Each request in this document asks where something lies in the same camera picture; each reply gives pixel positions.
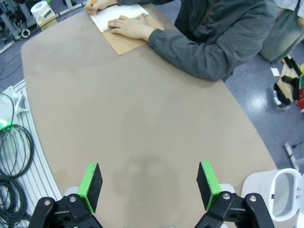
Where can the white mounting bracket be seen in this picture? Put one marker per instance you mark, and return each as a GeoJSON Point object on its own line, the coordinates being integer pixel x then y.
{"type": "Point", "coordinates": [17, 99]}

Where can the person's left forearm grey sleeve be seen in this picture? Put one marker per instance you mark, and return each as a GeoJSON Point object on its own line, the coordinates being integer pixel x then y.
{"type": "Point", "coordinates": [190, 57]}

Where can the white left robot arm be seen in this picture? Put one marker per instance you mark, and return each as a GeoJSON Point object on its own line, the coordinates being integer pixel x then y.
{"type": "Point", "coordinates": [4, 107]}

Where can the grey zip jacket torso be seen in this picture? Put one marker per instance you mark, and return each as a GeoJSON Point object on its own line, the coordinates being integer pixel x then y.
{"type": "Point", "coordinates": [225, 28]}

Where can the white tissue roll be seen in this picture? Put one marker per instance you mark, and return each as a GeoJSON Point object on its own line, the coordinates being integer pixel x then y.
{"type": "Point", "coordinates": [39, 9]}

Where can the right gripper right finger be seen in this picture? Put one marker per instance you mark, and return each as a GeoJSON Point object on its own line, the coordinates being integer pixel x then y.
{"type": "Point", "coordinates": [207, 185]}

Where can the red shopping bag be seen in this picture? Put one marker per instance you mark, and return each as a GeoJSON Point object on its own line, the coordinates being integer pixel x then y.
{"type": "Point", "coordinates": [301, 104]}

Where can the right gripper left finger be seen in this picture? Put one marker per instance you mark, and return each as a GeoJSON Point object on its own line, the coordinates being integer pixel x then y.
{"type": "Point", "coordinates": [91, 185]}

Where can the spiral notebook kraft cover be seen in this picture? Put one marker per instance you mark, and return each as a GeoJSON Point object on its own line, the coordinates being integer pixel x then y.
{"type": "Point", "coordinates": [126, 46]}

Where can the yellow shopping bag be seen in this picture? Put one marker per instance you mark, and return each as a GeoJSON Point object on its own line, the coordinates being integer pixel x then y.
{"type": "Point", "coordinates": [302, 69]}

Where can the green shopping bag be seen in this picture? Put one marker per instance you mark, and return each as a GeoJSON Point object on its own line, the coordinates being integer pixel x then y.
{"type": "Point", "coordinates": [301, 83]}

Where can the white card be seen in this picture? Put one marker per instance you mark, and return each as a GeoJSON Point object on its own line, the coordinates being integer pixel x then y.
{"type": "Point", "coordinates": [275, 71]}

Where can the person's left hand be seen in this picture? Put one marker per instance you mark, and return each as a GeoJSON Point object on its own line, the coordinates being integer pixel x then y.
{"type": "Point", "coordinates": [133, 28]}

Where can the white desk foot bar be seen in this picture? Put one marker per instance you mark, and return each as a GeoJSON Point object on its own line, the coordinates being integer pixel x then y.
{"type": "Point", "coordinates": [291, 156]}

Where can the grey slotted aluminium base plate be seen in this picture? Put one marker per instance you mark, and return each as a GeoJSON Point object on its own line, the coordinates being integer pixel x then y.
{"type": "Point", "coordinates": [40, 166]}

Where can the person's right hand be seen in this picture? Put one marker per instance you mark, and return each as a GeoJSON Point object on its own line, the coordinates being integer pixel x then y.
{"type": "Point", "coordinates": [102, 3]}

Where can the yellow pencil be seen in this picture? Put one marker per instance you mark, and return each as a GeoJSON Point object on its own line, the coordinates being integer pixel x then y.
{"type": "Point", "coordinates": [94, 7]}

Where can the white lidded trash bin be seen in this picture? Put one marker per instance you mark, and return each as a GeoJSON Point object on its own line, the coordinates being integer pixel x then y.
{"type": "Point", "coordinates": [266, 190]}

